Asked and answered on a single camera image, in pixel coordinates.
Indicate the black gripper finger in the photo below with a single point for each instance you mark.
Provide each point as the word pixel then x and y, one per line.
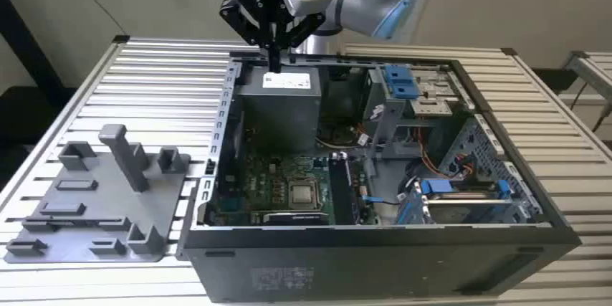
pixel 241 19
pixel 305 30

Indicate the blue RAM stick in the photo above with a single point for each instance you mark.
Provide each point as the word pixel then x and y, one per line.
pixel 355 191
pixel 72 220

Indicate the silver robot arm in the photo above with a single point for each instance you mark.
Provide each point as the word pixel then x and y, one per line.
pixel 368 5

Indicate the black RAM slot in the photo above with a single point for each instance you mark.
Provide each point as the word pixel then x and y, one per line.
pixel 341 191
pixel 335 191
pixel 348 191

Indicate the blue drive bay latch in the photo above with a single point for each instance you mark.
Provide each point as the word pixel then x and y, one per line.
pixel 399 80

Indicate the grey power supply unit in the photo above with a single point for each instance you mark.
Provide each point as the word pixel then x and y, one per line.
pixel 281 123

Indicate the grey metal drive cage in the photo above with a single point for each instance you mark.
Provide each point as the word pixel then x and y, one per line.
pixel 392 112

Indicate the black case fan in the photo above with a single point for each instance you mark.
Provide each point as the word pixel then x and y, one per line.
pixel 236 134

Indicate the green motherboard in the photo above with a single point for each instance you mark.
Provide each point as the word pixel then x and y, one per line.
pixel 260 180

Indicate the silver CPU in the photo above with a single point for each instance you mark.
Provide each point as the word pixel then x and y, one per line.
pixel 303 196

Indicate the blue disk carrier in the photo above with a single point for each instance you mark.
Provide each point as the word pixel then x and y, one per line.
pixel 437 187

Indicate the black graphics card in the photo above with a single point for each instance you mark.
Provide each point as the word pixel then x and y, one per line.
pixel 296 218

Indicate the black box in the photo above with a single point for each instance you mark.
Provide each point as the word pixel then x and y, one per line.
pixel 555 78

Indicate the grey parts rack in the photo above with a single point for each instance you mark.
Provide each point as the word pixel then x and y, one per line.
pixel 143 213

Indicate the black PC case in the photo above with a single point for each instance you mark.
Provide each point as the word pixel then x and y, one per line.
pixel 335 270

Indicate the aluminium frame side table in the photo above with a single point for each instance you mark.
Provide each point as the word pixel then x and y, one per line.
pixel 588 66

